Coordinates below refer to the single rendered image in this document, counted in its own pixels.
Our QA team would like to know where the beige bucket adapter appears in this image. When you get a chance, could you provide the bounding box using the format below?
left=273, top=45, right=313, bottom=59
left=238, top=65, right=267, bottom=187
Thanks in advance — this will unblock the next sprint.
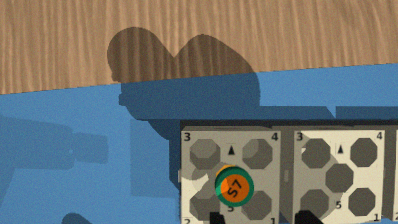
left=179, top=126, right=280, bottom=224
left=272, top=126, right=384, bottom=224
left=354, top=125, right=398, bottom=221

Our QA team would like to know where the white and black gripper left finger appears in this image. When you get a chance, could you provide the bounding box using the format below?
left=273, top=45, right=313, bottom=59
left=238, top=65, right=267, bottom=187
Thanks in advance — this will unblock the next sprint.
left=209, top=212, right=226, bottom=224

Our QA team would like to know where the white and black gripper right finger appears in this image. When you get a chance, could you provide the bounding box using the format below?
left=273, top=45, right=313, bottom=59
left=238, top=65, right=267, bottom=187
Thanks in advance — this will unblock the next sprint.
left=294, top=210, right=324, bottom=224

